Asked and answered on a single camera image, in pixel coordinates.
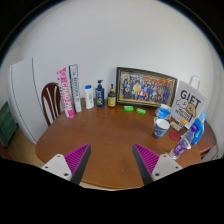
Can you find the white paper gift bag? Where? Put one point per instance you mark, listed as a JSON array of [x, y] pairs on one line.
[[188, 101]]

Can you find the dark blue pump bottle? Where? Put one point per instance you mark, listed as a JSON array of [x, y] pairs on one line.
[[100, 96]]

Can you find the white cabinet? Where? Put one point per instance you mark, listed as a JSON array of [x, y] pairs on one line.
[[25, 100]]

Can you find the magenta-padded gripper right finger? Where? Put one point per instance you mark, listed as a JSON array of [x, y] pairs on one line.
[[146, 157]]

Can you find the starry print paper cup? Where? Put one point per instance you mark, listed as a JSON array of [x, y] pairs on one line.
[[161, 129]]

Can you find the clear purple-label water bottle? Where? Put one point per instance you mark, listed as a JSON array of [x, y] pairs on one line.
[[181, 145]]

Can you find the small beige packet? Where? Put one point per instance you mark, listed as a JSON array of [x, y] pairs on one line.
[[175, 126]]

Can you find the blue tissue pack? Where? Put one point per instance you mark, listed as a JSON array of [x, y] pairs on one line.
[[164, 113]]

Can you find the blue detergent bottle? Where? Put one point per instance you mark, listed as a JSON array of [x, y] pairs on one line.
[[198, 129]]

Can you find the tall green white box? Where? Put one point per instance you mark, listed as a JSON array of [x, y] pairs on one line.
[[75, 88]]

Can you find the tall pink white box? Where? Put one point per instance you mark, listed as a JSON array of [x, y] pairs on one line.
[[66, 95]]

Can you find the white bottle blue cap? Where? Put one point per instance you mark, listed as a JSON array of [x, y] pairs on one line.
[[89, 98]]

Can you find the flat round red coaster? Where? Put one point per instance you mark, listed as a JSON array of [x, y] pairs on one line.
[[173, 136]]

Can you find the brown wooden chair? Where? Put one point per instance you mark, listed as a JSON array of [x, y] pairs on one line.
[[50, 100]]

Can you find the framed group photo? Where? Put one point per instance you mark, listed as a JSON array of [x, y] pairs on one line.
[[146, 87]]

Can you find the amber black pump bottle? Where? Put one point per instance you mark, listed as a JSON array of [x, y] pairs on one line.
[[112, 98]]

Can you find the dark green crate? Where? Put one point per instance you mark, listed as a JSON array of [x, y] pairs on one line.
[[6, 124]]

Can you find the small green pack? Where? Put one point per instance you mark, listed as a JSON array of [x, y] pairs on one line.
[[128, 108], [141, 111]]

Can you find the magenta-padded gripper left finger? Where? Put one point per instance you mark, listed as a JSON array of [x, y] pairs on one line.
[[79, 157]]

